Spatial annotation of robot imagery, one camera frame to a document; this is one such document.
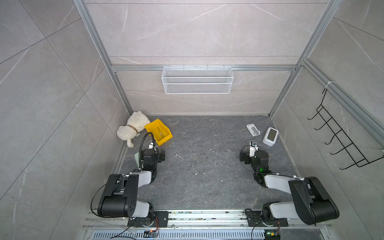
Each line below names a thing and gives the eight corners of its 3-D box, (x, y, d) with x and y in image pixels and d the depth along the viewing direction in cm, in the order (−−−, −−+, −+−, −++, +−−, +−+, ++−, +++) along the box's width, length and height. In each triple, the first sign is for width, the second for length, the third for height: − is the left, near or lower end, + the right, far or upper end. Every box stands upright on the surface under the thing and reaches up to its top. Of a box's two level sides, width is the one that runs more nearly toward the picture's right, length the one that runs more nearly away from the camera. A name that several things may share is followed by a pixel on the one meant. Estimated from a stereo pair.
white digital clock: (261, 142, 106) (263, 138, 102) (266, 129, 114) (269, 126, 110) (272, 147, 103) (275, 143, 100) (276, 134, 111) (279, 130, 107)
